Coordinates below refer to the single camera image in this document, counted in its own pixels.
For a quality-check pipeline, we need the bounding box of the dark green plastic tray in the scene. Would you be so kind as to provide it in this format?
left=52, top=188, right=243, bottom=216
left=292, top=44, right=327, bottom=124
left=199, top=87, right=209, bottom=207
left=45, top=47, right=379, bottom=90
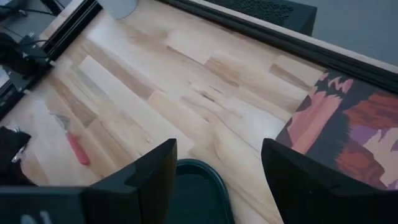
left=166, top=158, right=236, bottom=224

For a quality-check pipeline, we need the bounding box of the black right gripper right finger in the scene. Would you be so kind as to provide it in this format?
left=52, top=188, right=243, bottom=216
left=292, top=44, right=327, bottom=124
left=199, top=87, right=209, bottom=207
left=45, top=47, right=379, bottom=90
left=261, top=138, right=398, bottom=224

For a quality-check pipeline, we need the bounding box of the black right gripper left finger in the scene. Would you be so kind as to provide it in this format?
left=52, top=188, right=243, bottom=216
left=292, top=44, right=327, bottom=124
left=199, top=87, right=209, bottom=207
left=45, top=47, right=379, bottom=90
left=82, top=138, right=178, bottom=224

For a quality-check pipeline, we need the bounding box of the black floor vent grille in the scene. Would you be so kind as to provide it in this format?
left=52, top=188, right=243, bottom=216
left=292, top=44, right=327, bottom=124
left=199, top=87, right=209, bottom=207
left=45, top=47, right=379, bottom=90
left=203, top=0, right=318, bottom=37

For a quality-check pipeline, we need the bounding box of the colourful landscape mouse pad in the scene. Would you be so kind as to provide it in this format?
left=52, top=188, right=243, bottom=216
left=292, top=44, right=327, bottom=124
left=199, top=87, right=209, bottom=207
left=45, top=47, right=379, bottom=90
left=275, top=70, right=398, bottom=191

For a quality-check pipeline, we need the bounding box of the red-handled metal fork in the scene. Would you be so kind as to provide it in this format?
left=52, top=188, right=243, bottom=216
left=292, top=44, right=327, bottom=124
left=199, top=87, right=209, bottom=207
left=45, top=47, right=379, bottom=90
left=51, top=113, right=91, bottom=166

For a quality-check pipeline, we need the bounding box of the white cup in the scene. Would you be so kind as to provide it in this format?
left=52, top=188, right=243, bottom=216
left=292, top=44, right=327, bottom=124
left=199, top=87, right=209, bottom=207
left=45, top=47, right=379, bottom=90
left=96, top=0, right=139, bottom=20

